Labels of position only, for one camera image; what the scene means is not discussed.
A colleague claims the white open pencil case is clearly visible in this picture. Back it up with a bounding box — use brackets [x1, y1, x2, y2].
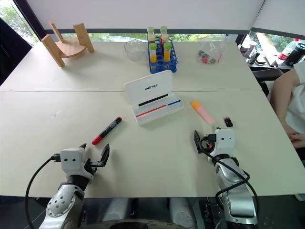
[123, 69, 185, 126]

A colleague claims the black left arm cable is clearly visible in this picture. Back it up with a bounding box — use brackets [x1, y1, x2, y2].
[25, 154, 63, 229]

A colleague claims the blue test tube rack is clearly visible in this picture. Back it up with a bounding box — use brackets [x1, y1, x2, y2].
[148, 40, 179, 75]

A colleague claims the black pen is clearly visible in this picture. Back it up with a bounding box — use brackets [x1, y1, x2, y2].
[138, 93, 169, 107]

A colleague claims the orange and pink highlighter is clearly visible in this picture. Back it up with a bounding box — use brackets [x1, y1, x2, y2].
[190, 100, 216, 126]

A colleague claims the red label cola bottle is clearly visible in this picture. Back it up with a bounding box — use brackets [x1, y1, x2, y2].
[278, 38, 300, 61]

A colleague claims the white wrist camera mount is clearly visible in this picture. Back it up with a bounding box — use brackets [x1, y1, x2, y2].
[60, 147, 95, 180]
[213, 128, 236, 158]

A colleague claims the dark panel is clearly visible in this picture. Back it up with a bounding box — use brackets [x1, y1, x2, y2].
[0, 17, 33, 86]

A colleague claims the thin red pen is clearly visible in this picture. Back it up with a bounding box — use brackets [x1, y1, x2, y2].
[136, 104, 168, 118]

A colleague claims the red and black marker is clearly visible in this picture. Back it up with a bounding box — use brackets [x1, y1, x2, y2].
[91, 116, 123, 146]

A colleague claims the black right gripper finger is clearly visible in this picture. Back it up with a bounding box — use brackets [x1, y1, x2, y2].
[194, 129, 203, 154]

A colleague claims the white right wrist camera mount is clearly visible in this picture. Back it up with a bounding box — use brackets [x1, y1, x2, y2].
[213, 128, 236, 158]

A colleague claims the black office chair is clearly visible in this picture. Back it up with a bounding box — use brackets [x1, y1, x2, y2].
[249, 67, 285, 96]

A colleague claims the white and red paper cup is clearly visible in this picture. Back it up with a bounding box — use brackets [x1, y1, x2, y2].
[239, 40, 257, 58]

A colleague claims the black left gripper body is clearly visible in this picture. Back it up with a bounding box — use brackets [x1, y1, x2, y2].
[83, 157, 107, 176]

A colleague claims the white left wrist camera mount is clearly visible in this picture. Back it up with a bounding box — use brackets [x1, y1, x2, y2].
[60, 147, 95, 180]

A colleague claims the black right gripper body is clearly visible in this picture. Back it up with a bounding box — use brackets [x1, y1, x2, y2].
[201, 133, 217, 154]

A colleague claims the clear plastic bag with parts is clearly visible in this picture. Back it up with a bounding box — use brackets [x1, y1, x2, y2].
[195, 39, 228, 66]

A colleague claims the black tumbler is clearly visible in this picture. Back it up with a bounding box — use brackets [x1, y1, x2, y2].
[284, 43, 305, 67]

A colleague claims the black window frame post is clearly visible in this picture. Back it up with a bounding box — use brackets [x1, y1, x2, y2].
[12, 0, 46, 44]

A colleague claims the green capped tube orange liquid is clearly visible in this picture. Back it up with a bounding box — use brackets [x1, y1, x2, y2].
[148, 42, 158, 63]
[163, 42, 173, 63]

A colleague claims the grey rounded shape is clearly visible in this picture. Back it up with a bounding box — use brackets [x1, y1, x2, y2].
[169, 197, 196, 228]
[104, 197, 130, 228]

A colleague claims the person in white shirt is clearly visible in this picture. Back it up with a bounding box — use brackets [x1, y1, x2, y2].
[266, 62, 305, 156]

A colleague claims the wooden curved stand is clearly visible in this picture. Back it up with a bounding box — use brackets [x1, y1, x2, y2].
[41, 21, 95, 68]

